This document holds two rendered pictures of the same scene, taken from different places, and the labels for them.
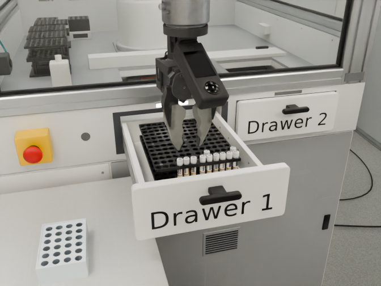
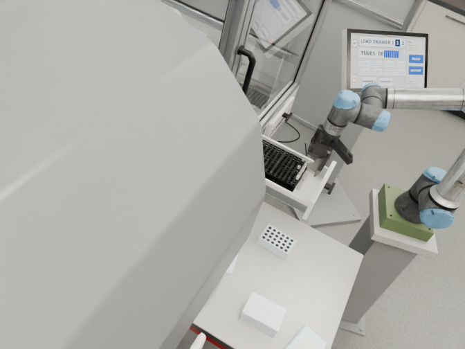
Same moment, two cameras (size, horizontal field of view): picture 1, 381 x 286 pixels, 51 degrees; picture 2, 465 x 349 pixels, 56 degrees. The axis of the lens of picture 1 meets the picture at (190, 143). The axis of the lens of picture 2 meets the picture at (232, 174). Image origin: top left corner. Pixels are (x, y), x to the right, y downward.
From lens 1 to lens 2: 1.52 m
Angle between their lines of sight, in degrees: 50
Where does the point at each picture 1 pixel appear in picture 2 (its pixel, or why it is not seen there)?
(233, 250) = not seen: hidden behind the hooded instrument
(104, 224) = (265, 221)
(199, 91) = (350, 158)
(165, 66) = (324, 148)
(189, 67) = (342, 150)
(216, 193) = (330, 187)
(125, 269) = (299, 234)
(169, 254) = not seen: hidden behind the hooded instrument
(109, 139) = not seen: hidden behind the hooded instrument
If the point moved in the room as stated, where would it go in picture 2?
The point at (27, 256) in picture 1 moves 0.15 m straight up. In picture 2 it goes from (263, 254) to (274, 229)
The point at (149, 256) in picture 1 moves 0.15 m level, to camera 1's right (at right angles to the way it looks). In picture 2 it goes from (298, 224) to (318, 207)
